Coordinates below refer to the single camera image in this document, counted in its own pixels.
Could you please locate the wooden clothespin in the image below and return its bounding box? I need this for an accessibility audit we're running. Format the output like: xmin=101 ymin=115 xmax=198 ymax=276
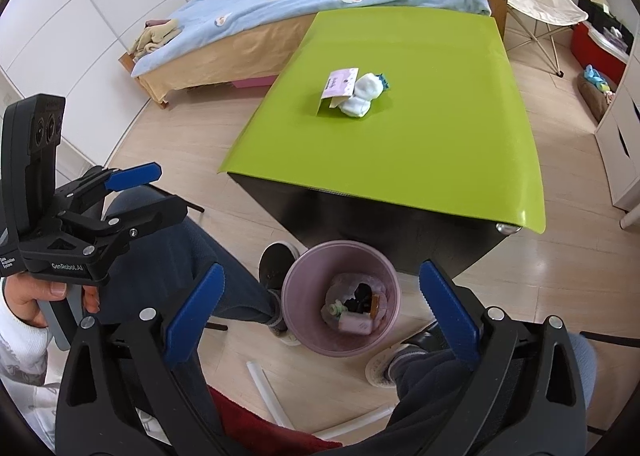
xmin=369 ymin=293 xmax=381 ymax=320

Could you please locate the black sock bundle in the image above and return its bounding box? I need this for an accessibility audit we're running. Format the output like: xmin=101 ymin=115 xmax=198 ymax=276
xmin=344 ymin=283 xmax=373 ymax=314

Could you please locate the green white tape roll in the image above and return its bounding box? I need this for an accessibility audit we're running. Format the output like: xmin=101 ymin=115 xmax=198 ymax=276
xmin=326 ymin=300 xmax=347 ymax=320

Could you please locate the white cardboard box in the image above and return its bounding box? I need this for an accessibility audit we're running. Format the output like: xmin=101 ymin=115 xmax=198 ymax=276
xmin=337 ymin=312 xmax=374 ymax=335

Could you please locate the pink trash bin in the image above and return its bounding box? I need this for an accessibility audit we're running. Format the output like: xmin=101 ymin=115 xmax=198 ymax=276
xmin=282 ymin=240 xmax=400 ymax=358

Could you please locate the person's left hand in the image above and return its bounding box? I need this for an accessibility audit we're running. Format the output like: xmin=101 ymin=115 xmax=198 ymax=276
xmin=3 ymin=273 xmax=70 ymax=328

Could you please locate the black office chair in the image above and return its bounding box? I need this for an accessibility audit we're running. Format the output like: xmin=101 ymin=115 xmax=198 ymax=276
xmin=580 ymin=331 xmax=640 ymax=349

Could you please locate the black right shoe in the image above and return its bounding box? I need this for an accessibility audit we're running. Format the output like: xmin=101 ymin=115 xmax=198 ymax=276
xmin=364 ymin=321 xmax=448 ymax=389

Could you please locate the black shoe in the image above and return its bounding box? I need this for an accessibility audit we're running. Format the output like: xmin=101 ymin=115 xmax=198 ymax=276
xmin=364 ymin=321 xmax=448 ymax=389
xmin=258 ymin=241 xmax=300 ymax=346

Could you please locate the black left shoe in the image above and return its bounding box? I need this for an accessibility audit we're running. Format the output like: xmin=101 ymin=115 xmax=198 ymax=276
xmin=258 ymin=241 xmax=300 ymax=346

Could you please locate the folded beige blanket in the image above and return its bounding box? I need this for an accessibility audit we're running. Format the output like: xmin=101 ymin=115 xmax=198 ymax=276
xmin=128 ymin=19 xmax=181 ymax=60

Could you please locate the bed with blue duvet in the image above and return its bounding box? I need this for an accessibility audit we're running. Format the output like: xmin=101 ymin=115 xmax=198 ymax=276
xmin=119 ymin=0 xmax=506 ymax=106

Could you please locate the purple paper card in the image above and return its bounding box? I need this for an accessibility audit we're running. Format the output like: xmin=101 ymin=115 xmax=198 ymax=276
xmin=317 ymin=68 xmax=359 ymax=117

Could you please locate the white sock bundle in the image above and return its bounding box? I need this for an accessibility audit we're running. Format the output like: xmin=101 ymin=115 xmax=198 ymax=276
xmin=338 ymin=73 xmax=383 ymax=118

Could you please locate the white drawer cabinet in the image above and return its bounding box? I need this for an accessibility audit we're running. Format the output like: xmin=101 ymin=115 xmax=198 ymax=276
xmin=596 ymin=38 xmax=640 ymax=211

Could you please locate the green coffee table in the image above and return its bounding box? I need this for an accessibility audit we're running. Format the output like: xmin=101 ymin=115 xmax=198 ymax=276
xmin=221 ymin=7 xmax=547 ymax=276

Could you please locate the blue toy in pet bed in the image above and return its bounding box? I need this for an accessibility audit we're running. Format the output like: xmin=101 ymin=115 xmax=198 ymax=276
xmin=584 ymin=64 xmax=612 ymax=94

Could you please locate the red storage box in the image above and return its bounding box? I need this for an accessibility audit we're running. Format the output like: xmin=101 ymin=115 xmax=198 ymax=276
xmin=570 ymin=22 xmax=626 ymax=84

